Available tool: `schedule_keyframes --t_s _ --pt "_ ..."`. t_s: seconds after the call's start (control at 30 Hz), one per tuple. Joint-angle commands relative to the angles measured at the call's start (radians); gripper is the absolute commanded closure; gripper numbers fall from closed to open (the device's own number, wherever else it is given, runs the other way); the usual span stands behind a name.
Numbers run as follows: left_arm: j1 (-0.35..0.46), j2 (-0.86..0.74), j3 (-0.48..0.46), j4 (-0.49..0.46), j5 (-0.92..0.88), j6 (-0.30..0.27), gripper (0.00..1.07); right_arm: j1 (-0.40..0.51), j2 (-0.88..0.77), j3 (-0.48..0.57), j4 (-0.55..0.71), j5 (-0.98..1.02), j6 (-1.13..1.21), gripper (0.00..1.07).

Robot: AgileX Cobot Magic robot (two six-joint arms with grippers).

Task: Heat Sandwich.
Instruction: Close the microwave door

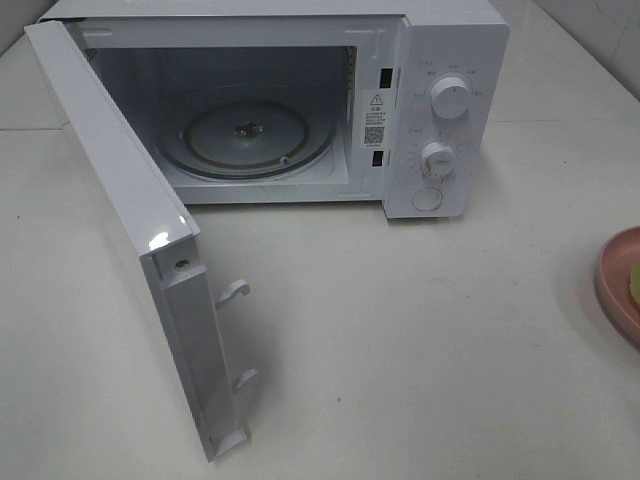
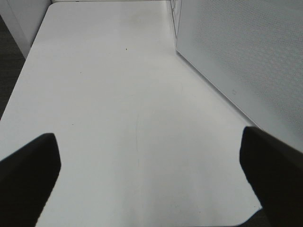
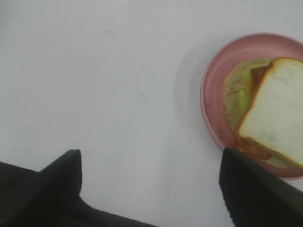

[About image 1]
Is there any white round door button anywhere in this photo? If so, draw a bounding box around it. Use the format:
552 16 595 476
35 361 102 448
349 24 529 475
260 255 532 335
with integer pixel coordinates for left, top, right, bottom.
412 187 443 212

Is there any white microwave knob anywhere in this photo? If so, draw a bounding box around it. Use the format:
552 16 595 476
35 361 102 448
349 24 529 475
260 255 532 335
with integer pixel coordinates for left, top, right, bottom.
430 73 472 120
421 142 457 177

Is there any white microwave door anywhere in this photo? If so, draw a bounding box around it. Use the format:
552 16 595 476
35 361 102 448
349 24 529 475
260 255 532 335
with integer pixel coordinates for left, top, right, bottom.
25 21 258 461

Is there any pink round plate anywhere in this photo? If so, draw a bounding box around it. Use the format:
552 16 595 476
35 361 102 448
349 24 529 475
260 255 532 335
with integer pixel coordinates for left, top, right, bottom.
595 226 639 348

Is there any sandwich with white bread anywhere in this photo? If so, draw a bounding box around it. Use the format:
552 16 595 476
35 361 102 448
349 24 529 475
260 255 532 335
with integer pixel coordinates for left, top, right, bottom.
629 262 640 307

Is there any white warning label sticker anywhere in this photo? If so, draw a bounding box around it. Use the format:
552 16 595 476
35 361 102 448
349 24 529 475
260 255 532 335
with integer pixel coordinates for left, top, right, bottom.
360 89 393 150

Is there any white microwave oven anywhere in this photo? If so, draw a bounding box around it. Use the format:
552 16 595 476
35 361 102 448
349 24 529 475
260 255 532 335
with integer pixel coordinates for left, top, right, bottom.
35 1 510 219

